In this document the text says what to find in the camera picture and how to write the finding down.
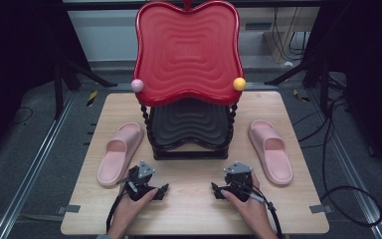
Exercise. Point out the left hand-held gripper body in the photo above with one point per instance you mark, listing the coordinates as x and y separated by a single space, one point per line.
139 181

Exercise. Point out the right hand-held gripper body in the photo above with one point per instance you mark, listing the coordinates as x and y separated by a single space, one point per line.
238 181

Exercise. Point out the pink slipper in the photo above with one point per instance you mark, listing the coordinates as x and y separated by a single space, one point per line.
278 166
112 166

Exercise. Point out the red and black two-tier rack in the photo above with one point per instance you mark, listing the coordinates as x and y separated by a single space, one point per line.
187 49

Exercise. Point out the person's right hand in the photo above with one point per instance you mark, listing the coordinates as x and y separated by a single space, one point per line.
253 214

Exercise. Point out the person's left hand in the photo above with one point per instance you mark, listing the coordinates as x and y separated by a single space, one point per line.
126 215

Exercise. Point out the grey tape piece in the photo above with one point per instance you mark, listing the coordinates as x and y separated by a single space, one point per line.
69 208
320 208

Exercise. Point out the yellow and black tape strip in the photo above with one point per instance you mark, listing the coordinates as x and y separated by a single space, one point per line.
92 98
301 96

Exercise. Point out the pink ball knob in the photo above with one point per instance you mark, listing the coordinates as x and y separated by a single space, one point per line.
137 85

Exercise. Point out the yellow ball knob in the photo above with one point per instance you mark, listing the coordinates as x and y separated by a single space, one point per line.
239 84

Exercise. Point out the black metal stand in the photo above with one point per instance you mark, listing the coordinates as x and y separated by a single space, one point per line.
325 86
58 89

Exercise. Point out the small white object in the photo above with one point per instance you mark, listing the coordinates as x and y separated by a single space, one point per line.
288 63

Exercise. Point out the light wooden cabinet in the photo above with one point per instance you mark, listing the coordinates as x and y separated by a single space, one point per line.
278 46

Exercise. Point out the grey vent grille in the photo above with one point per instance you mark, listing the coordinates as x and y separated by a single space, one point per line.
258 26

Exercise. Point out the black curtain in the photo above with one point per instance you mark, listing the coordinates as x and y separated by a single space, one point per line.
13 66
371 66

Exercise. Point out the aluminium floor rail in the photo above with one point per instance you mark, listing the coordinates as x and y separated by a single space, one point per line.
33 166
351 179

